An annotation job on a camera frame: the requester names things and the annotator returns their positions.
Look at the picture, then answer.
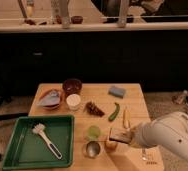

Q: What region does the green cup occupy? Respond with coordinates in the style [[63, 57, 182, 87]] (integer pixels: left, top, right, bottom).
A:
[[87, 125, 101, 141]]

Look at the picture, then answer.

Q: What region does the small brown bowl on shelf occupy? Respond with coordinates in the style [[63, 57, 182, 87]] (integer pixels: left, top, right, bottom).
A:
[[71, 16, 83, 24]]

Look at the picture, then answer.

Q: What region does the brown felt eraser block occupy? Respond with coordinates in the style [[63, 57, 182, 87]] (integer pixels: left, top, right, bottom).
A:
[[109, 128, 132, 144]]

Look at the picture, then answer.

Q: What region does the silver fork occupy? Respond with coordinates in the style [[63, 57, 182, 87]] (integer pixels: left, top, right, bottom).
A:
[[142, 148, 148, 161]]

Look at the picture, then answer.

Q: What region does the purple bowl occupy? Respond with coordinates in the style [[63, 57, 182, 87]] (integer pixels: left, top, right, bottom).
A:
[[62, 78, 82, 96]]

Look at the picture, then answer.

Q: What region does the yellow round fruit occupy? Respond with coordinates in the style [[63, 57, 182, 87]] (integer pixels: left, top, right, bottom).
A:
[[105, 140, 118, 150]]

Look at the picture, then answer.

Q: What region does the metal measuring cup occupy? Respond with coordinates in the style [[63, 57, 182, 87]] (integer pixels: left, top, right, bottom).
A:
[[85, 141, 101, 158]]

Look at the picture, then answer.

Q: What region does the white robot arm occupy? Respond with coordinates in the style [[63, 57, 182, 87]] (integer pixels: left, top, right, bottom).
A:
[[130, 112, 188, 162]]

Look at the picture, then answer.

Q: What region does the green chili pepper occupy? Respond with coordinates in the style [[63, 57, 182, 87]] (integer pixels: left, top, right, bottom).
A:
[[108, 102, 120, 122]]

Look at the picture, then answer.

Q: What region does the white dish brush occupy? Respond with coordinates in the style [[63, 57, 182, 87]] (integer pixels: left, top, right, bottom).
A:
[[32, 123, 62, 160]]

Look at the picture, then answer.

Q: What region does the green plastic tray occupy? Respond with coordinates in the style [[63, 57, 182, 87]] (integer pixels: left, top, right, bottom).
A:
[[2, 115, 74, 171]]

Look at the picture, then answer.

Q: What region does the white cup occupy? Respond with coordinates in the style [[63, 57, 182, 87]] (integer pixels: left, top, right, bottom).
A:
[[66, 94, 81, 110]]

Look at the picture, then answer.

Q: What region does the blue sponge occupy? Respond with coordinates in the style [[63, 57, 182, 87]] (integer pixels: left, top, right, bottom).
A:
[[108, 86, 126, 98]]

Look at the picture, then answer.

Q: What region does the brown pine cone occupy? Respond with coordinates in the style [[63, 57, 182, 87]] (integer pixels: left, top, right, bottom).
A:
[[85, 102, 105, 117]]

